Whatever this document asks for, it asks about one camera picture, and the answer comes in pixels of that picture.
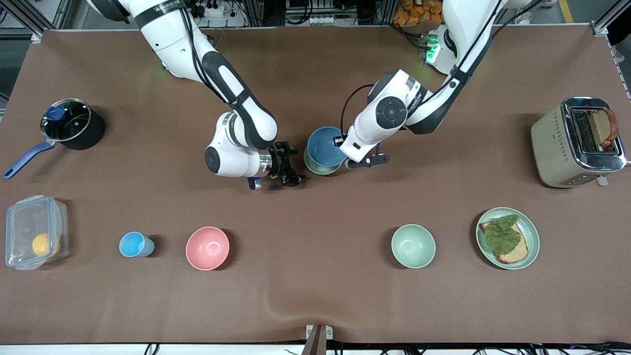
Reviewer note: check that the light green plate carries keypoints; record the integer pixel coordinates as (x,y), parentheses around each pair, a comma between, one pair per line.
(532,236)

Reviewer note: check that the metal table bracket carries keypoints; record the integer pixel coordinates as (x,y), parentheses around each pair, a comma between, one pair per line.
(319,337)

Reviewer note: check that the brown bread slice in toaster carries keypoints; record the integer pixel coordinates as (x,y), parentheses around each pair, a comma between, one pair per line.
(606,128)

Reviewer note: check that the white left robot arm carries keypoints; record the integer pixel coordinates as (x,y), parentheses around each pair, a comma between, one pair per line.
(389,113)

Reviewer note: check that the glass lid with blue knob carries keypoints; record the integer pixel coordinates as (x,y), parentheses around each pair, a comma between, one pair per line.
(71,123)

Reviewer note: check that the clear plastic lidded container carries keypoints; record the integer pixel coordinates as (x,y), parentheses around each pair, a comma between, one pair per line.
(19,222)

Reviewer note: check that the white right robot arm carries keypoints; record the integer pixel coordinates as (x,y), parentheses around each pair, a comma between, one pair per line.
(246,123)

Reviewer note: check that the beige chrome toaster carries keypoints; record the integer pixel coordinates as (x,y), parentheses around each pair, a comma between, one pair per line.
(552,153)

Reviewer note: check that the light blue cup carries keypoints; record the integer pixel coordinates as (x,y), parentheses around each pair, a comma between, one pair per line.
(132,244)

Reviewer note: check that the light green bowl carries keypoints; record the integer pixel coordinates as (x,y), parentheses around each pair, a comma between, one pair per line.
(323,170)
(413,246)

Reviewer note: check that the green lettuce leaf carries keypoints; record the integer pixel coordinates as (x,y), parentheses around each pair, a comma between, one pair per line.
(503,236)

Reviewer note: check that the brown tablecloth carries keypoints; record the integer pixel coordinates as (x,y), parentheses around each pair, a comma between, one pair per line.
(315,222)

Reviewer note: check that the brown bread slice on plate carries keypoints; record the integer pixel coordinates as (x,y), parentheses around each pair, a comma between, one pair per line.
(517,254)

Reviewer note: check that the yellow lemon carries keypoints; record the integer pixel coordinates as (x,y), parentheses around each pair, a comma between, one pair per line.
(43,244)

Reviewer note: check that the long white power strip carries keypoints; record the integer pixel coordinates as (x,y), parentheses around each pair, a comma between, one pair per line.
(320,20)

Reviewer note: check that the pink bowl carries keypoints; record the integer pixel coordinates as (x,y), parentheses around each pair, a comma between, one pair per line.
(207,248)

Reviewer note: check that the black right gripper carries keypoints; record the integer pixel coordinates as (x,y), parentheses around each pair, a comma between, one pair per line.
(282,165)

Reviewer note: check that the blue bowl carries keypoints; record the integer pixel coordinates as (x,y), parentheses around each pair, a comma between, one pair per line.
(323,145)

